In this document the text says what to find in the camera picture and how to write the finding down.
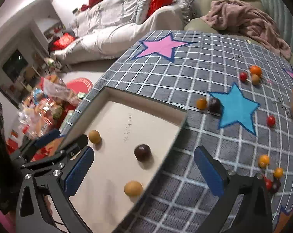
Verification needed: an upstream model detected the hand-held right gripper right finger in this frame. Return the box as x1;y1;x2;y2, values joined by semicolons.
194;146;273;233

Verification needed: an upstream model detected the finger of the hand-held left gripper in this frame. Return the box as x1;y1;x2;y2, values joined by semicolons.
9;129;61;161
22;134;89;171

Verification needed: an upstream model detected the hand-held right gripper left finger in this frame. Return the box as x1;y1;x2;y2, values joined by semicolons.
15;146;95;233

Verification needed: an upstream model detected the shallow cardboard box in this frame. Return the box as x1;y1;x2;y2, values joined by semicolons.
61;86;188;233

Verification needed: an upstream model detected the dark red small fruit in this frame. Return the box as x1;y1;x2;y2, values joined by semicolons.
270;179;282;194

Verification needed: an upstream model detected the pile of snack packets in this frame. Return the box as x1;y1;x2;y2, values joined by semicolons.
6;75;89;156

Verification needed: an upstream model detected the red floor mat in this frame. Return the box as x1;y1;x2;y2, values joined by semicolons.
66;78;94;96

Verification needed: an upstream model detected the dark purple plum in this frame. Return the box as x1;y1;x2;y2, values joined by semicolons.
208;98;221;113
134;144;152;162

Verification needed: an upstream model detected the dark television screen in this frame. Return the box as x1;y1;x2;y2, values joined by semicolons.
2;49;29;83

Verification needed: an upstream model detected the red patterned pillow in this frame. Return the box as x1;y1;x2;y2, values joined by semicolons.
51;33;76;52

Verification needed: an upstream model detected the grey plaid star tablecloth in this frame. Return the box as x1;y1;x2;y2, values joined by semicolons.
88;30;293;233

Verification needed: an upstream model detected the small orange tangerine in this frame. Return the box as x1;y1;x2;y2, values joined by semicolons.
249;65;262;77

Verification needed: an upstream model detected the white covered sofa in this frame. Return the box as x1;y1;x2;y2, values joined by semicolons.
52;0;192;65

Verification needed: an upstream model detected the pink fleece blanket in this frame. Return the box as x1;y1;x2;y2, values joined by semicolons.
200;0;293;59

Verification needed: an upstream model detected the plain red pillow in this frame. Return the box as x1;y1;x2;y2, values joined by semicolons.
146;0;174;18

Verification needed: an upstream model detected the pale green curtain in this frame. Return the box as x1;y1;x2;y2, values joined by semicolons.
258;0;293;56

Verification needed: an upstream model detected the white wall shelf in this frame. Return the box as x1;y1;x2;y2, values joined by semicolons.
43;21;65;42

